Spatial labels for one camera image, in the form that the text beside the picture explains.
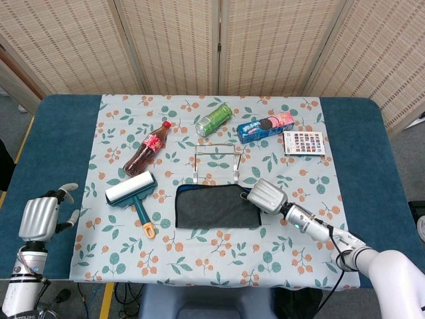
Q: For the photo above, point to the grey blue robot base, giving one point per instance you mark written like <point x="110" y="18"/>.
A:
<point x="206" y="302"/>

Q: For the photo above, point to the cola bottle with red cap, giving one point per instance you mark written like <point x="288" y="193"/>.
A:
<point x="146" y="149"/>

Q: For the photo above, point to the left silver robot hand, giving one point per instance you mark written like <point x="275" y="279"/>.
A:
<point x="36" y="219"/>

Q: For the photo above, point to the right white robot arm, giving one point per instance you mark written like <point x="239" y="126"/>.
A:
<point x="391" y="272"/>

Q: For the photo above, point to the green drink can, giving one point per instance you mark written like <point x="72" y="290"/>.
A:
<point x="212" y="120"/>

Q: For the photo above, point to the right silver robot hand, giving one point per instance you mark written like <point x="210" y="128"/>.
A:
<point x="267" y="197"/>

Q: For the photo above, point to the black box beside table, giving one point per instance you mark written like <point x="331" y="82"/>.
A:
<point x="416" y="207"/>

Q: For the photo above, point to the floral patterned tablecloth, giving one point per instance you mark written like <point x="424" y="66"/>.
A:
<point x="212" y="259"/>

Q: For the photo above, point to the blue pink cookie box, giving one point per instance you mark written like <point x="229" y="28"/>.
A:
<point x="265" y="127"/>

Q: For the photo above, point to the flat box with colour grid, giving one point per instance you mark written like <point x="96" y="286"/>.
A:
<point x="303" y="143"/>

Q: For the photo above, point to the white round object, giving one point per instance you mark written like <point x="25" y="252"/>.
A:
<point x="421" y="229"/>

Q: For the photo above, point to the teal table cover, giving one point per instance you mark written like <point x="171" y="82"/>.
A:
<point x="50" y="149"/>

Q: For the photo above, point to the white stand foot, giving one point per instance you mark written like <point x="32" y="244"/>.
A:
<point x="416" y="121"/>

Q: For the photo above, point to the woven folding screen panel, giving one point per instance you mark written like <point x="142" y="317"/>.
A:
<point x="382" y="50"/>
<point x="66" y="43"/>
<point x="166" y="43"/>
<point x="272" y="43"/>

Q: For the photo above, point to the black bag under table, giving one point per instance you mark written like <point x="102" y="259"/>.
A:
<point x="295" y="304"/>

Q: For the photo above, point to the blue cloth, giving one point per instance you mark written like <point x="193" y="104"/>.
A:
<point x="212" y="207"/>

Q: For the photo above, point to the teal lint roller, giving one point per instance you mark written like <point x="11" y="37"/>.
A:
<point x="127" y="187"/>

